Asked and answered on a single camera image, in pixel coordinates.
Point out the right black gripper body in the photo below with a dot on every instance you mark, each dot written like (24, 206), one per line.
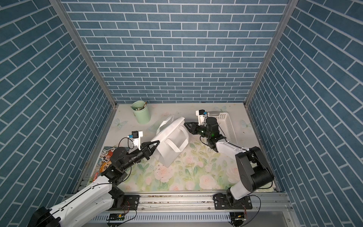
(203, 132)

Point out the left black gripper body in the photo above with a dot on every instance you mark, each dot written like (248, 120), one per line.
(135, 157)

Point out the white insulated delivery bag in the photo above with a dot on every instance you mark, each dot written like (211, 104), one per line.
(173, 139)

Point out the white plastic basket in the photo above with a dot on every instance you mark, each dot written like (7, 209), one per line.
(225, 124)

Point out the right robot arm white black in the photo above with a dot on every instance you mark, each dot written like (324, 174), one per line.
(254, 171)

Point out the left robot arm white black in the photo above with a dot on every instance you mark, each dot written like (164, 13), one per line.
(98, 196)

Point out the colourful illustrated book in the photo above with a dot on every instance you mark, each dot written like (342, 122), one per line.
(103, 162)

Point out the green round object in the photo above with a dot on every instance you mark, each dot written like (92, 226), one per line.
(143, 116)

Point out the floral table mat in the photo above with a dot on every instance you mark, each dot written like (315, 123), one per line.
(196, 168)

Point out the green circuit board left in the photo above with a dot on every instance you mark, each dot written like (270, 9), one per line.
(117, 217)

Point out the circuit board right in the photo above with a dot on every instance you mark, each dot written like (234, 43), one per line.
(237, 219)

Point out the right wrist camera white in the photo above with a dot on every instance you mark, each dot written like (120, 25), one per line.
(201, 115)

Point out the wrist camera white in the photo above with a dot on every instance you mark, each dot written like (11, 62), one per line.
(136, 138)
(201, 115)

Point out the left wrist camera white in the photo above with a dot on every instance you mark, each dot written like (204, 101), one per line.
(136, 138)

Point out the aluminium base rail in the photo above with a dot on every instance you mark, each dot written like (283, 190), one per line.
(261, 209)

